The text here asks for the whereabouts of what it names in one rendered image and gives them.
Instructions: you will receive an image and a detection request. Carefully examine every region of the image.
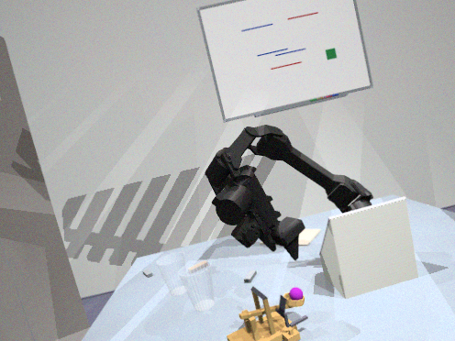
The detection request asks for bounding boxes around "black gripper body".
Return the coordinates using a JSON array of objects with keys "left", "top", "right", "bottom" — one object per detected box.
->
[{"left": 247, "top": 193, "right": 305, "bottom": 246}]

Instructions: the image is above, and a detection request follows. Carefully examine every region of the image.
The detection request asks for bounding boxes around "clear plastic cup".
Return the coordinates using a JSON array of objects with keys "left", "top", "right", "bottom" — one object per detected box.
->
[
  {"left": 178, "top": 260, "right": 215, "bottom": 312},
  {"left": 157, "top": 252, "right": 186, "bottom": 296}
]

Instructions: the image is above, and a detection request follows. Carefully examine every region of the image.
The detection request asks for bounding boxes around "magenta ball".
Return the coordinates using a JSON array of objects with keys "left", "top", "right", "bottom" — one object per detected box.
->
[{"left": 289, "top": 288, "right": 303, "bottom": 300}]

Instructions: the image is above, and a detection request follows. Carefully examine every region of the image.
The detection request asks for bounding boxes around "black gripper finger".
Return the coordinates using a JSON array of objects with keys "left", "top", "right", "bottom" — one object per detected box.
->
[
  {"left": 274, "top": 235, "right": 300, "bottom": 260},
  {"left": 259, "top": 229, "right": 276, "bottom": 252}
]

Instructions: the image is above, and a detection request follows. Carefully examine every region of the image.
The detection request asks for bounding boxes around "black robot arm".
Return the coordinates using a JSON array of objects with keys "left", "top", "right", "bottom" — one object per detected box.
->
[{"left": 205, "top": 125, "right": 373, "bottom": 248}]

